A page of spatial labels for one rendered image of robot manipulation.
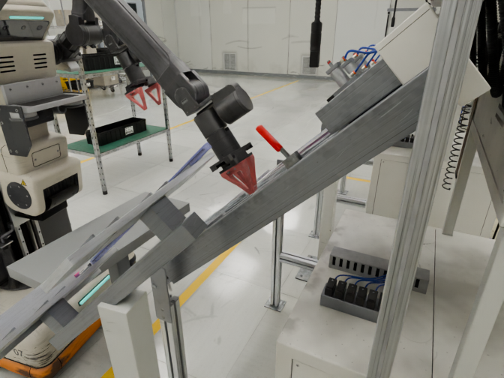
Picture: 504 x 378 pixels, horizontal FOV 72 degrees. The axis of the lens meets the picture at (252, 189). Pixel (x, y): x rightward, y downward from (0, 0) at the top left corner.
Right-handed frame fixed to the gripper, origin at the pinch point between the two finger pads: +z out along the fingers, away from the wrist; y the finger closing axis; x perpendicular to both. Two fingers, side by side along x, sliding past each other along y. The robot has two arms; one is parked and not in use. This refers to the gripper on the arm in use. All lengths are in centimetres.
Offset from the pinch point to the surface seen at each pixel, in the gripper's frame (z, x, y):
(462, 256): 54, -23, 44
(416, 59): -6.1, -40.4, -8.7
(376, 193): 54, 20, 135
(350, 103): -5.5, -29.4, -6.6
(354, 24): -125, 95, 871
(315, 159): -0.7, -21.1, -10.5
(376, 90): -5.2, -33.6, -6.7
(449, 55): -4.7, -43.9, -14.7
